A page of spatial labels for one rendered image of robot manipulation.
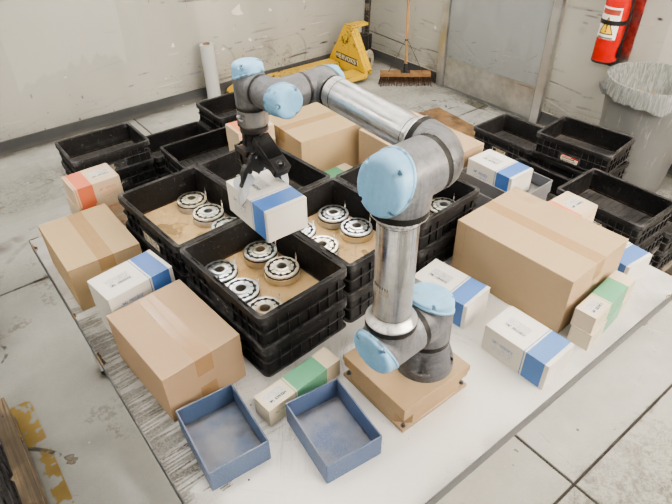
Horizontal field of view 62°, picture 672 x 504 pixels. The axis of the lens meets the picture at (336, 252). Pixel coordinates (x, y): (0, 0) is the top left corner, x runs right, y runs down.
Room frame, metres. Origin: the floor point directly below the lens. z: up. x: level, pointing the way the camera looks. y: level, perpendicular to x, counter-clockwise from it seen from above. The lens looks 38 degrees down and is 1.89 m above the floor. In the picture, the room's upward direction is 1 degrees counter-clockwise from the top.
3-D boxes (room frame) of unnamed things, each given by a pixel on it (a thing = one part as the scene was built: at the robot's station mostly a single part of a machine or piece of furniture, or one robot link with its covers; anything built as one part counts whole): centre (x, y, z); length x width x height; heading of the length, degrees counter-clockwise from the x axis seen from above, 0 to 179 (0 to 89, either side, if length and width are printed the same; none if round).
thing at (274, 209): (1.25, 0.18, 1.09); 0.20 x 0.12 x 0.09; 38
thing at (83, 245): (1.45, 0.79, 0.78); 0.30 x 0.22 x 0.16; 38
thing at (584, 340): (1.17, -0.77, 0.73); 0.24 x 0.06 x 0.06; 133
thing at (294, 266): (1.27, 0.16, 0.86); 0.10 x 0.10 x 0.01
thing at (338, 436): (0.81, 0.01, 0.74); 0.20 x 0.15 x 0.07; 31
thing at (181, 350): (1.04, 0.43, 0.78); 0.30 x 0.22 x 0.16; 42
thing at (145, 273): (1.22, 0.59, 0.83); 0.20 x 0.12 x 0.09; 136
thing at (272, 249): (1.35, 0.23, 0.86); 0.10 x 0.10 x 0.01
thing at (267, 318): (1.22, 0.21, 0.92); 0.40 x 0.30 x 0.02; 42
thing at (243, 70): (1.27, 0.19, 1.41); 0.09 x 0.08 x 0.11; 41
